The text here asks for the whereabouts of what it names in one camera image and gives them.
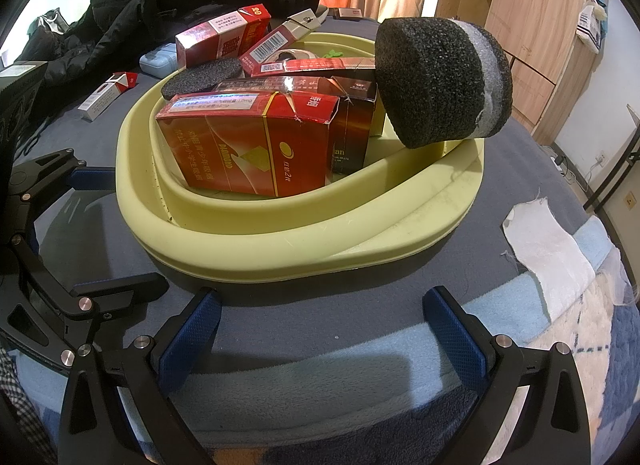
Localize grey bed sheet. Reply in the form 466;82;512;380
0;14;592;346

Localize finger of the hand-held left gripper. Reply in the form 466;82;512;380
10;148;116;226
0;234;170;376

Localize red box barcode label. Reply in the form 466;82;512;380
238;8;326;71

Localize red carton white side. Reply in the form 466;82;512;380
174;4;272;69

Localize white cloth piece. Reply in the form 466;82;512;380
501;197;634;324

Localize grey bag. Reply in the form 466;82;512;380
19;7;69;54

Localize black jacket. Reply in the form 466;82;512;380
15;0;321;112

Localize red box silver label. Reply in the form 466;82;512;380
154;91;341;198

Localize lilac plush radish green leaves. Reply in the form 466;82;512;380
274;46;346;65

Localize black foam cylinder white band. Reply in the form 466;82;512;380
374;17;515;150
160;57;242;99

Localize checkered cloth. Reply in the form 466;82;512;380
0;344;57;465

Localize pale yellow plastic basin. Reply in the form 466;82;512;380
115;32;486;284

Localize blue white plaid blanket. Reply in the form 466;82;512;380
0;218;640;465

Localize white red cigarette pack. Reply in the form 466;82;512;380
77;71;140;122

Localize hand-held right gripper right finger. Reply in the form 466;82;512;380
422;286;592;465

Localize red carton gold lid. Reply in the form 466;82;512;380
249;57;377;79

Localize black folding table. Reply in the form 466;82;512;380
582;109;640;217

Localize wooden wardrobe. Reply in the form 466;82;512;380
434;0;601;136

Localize dark brown box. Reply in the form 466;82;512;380
217;74;380;176

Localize light blue case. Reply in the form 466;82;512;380
138;42;177;77

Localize white plastic bag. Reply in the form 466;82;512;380
574;0;609;54

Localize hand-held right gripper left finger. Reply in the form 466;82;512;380
59;287;223;465

